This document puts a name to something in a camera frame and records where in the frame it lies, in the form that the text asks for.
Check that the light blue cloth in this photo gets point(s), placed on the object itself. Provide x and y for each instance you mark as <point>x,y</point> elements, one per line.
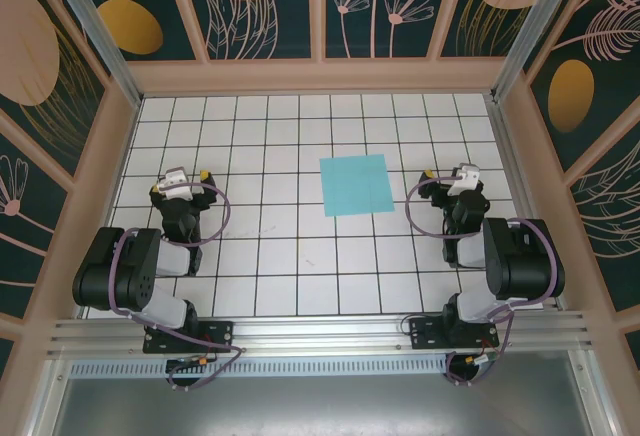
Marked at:
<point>355,186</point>

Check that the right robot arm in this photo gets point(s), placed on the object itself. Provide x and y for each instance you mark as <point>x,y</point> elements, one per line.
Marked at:
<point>525,266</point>

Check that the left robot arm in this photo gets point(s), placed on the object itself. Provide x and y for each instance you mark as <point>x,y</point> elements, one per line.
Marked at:
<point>110,276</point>

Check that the grey metal sheet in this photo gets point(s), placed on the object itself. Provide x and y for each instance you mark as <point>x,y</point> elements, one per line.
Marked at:
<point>320,406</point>

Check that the aluminium side track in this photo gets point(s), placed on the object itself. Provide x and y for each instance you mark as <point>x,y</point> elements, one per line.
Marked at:
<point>510,156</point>

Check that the black circuit board with LED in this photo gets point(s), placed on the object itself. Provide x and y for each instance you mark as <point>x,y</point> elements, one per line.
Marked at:
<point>187,363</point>

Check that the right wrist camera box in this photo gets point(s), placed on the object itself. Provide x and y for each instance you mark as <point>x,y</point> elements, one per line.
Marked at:
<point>464,180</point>

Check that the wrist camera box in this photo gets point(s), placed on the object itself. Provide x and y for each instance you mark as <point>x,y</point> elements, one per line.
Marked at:
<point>172,185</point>
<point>464,180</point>

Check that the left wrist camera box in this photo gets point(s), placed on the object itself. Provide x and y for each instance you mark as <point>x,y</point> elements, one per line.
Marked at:
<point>172,185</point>

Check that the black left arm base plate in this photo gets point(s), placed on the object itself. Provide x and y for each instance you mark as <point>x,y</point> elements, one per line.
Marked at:
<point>220,333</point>

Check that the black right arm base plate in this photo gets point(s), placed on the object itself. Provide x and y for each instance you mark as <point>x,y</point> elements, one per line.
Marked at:
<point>425,333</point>

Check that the aluminium frame post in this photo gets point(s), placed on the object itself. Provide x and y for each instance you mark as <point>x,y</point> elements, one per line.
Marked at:
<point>535,26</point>
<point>100,41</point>

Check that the long aluminium mounting rail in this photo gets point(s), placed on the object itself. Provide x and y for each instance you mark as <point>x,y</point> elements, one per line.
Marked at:
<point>320,333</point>

